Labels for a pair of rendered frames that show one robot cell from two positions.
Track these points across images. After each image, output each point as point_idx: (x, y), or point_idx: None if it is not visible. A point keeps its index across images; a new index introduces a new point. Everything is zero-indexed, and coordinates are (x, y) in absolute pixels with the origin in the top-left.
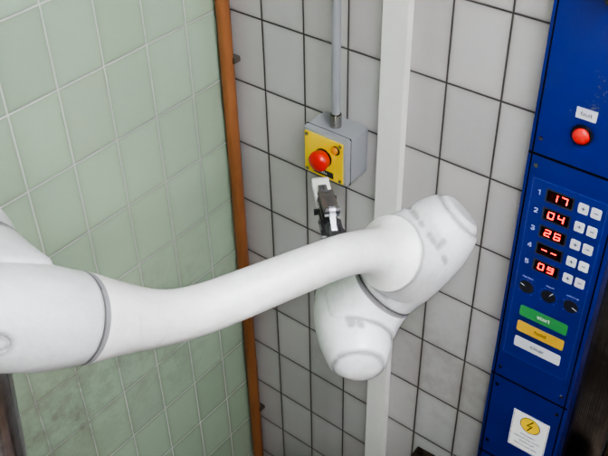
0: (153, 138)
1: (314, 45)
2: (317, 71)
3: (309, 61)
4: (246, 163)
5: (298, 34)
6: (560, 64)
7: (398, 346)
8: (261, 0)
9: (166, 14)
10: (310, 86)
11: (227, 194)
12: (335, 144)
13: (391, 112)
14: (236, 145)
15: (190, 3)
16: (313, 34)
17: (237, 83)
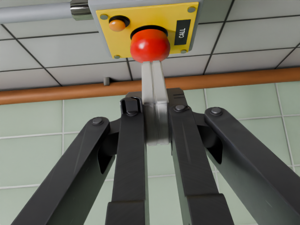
0: (160, 184)
1: (18, 28)
2: (54, 22)
3: (48, 30)
4: (230, 67)
5: (23, 43)
6: None
7: None
8: (22, 68)
9: (43, 156)
10: (84, 27)
11: (267, 85)
12: (104, 23)
13: None
14: (202, 81)
15: (45, 126)
16: (3, 30)
17: (136, 77)
